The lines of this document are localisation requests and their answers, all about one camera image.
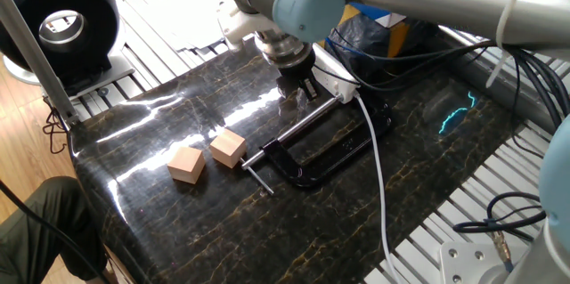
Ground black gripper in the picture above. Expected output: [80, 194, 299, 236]
[278, 59, 320, 101]

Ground white power strip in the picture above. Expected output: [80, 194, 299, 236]
[311, 43, 361, 105]

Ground black plastic wrapped package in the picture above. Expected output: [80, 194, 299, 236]
[318, 3, 440, 83]

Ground black C-clamp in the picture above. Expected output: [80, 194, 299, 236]
[240, 92, 394, 197]

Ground wooden cube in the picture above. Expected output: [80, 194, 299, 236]
[167, 145, 207, 185]
[208, 128, 248, 169]

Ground white blue cardboard box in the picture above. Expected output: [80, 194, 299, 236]
[349, 1, 409, 29]

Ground white paper sheets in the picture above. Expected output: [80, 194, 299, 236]
[128, 0, 237, 52]

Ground dark trousered person leg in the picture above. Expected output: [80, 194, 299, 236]
[0, 175, 108, 284]

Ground white power strip cable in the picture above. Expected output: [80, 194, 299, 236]
[352, 91, 404, 284]

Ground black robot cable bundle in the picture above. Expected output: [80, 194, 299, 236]
[313, 25, 570, 245]

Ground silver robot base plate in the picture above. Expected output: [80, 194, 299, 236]
[438, 241, 529, 284]

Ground tangled dark cable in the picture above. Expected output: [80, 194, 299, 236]
[42, 96, 69, 155]

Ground aluminium frame post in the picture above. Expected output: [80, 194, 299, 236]
[0, 0, 81, 127]

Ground thin black cable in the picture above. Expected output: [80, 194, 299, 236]
[0, 179, 112, 284]

